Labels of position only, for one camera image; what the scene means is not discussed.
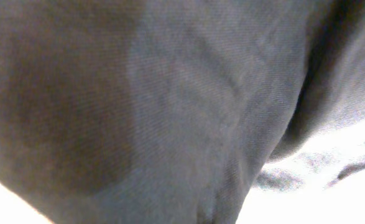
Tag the grey shorts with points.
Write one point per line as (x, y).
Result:
(181, 111)

